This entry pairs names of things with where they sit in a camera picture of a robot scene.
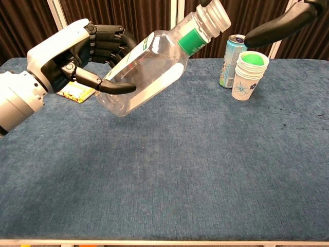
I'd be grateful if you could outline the blue table mat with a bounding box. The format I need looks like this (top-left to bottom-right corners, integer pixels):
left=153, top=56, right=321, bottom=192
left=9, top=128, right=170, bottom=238
left=0, top=57, right=329, bottom=242

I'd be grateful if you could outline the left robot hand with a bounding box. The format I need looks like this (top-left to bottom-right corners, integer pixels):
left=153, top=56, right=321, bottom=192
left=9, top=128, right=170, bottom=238
left=27, top=18, right=138, bottom=95

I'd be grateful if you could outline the flower print paper cup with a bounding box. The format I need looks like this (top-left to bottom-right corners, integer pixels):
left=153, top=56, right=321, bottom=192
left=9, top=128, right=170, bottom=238
left=231, top=73, right=265, bottom=101

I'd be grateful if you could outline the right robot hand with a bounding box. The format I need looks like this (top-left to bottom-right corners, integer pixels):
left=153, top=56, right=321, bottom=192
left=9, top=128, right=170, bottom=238
left=200, top=0, right=329, bottom=48

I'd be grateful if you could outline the green ball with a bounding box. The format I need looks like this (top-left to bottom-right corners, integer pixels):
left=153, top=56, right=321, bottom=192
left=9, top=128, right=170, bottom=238
left=241, top=52, right=265, bottom=66

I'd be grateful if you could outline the dark brown curtain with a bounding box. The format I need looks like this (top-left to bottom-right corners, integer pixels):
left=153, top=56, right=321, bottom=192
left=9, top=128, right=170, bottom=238
left=182, top=0, right=291, bottom=59
left=0, top=0, right=62, bottom=66
left=276, top=10, right=329, bottom=62
left=59, top=0, right=172, bottom=59

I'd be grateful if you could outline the light blue drink can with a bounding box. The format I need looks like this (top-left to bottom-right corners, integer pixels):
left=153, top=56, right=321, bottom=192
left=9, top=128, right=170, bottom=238
left=218, top=34, right=249, bottom=90

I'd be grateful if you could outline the yellow snack box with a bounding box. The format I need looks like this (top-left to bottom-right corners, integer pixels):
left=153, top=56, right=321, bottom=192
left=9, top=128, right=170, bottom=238
left=55, top=81, right=95, bottom=104

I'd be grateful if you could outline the transparent plastic bottle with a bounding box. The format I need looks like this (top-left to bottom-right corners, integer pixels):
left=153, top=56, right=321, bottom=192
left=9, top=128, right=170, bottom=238
left=95, top=0, right=232, bottom=118

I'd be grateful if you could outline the white nested paper cup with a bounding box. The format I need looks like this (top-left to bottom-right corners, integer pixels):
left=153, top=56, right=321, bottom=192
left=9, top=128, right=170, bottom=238
left=236, top=50, right=270, bottom=70
left=235, top=69, right=266, bottom=78
left=236, top=65, right=267, bottom=75

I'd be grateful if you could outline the white frame post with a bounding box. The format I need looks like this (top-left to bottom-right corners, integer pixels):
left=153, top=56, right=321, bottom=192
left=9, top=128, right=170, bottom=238
left=47, top=0, right=65, bottom=31
left=170, top=0, right=185, bottom=29
left=268, top=38, right=283, bottom=59

